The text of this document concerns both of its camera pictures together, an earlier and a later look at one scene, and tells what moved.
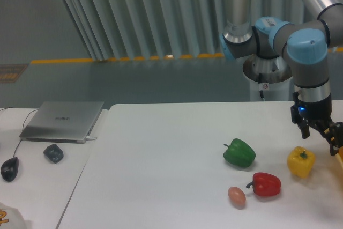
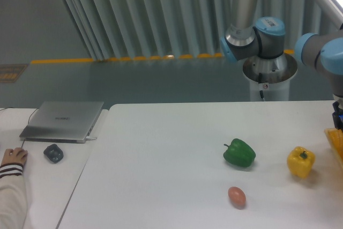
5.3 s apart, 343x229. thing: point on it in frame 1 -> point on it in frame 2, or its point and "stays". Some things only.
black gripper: x=318 y=112 -> x=337 y=116
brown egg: x=237 y=197 stays
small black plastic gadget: x=53 y=153 stays
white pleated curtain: x=137 y=15 stays
